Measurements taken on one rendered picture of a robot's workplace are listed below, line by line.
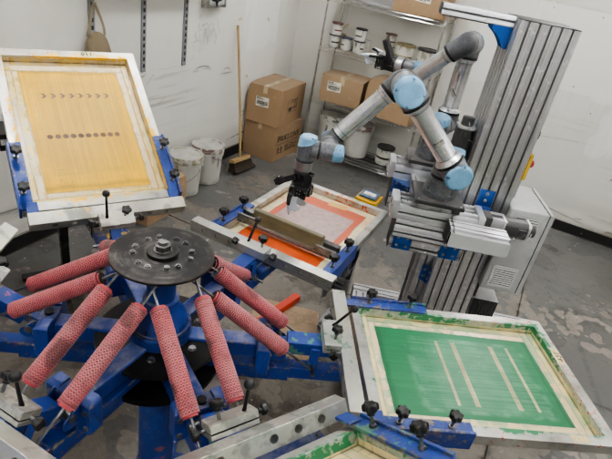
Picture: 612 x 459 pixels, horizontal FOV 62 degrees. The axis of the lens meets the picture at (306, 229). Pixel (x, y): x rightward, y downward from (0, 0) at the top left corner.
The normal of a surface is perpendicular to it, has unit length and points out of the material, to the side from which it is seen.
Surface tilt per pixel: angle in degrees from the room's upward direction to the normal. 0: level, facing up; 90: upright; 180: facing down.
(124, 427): 0
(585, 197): 90
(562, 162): 90
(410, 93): 85
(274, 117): 90
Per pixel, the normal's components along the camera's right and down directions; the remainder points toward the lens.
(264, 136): -0.47, 0.36
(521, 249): -0.12, 0.47
